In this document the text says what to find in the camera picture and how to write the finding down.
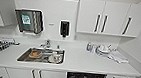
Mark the small chrome sink knob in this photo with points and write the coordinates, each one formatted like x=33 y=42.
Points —
x=58 y=47

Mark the stainless steel sink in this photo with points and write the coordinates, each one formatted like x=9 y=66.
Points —
x=24 y=57

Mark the white wall cabinet door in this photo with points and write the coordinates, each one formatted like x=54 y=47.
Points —
x=115 y=18
x=89 y=15
x=138 y=18

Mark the small white bottle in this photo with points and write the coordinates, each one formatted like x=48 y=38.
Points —
x=93 y=48

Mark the steel paper towel dispenser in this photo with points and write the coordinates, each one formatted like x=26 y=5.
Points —
x=29 y=21

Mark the white mug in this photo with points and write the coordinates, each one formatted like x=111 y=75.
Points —
x=55 y=56

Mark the white saucer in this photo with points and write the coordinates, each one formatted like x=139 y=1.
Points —
x=61 y=60

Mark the round sink drain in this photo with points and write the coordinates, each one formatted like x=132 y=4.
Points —
x=45 y=58

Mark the small wall label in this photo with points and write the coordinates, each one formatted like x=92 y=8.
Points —
x=50 y=23

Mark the white cup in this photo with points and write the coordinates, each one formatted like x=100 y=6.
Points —
x=102 y=48

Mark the stack of white plates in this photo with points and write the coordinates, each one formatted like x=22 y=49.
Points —
x=102 y=52

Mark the blue dish soap bottle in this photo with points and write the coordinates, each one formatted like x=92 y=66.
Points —
x=89 y=47

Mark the chrome faucet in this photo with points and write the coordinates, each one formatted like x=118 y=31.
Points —
x=47 y=43

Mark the black soap dispenser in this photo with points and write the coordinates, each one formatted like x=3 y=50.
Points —
x=64 y=28

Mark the white base cabinet door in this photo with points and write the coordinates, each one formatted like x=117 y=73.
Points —
x=19 y=75
x=52 y=77

